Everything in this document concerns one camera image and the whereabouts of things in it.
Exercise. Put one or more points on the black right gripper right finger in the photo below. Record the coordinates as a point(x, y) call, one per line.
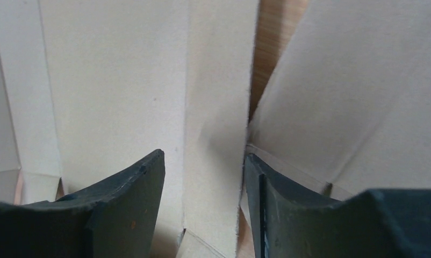
point(290, 220)

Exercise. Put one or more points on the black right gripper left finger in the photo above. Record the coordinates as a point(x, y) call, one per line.
point(114, 217)

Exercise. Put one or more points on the brown cardboard box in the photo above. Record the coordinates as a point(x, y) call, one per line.
point(334, 95)

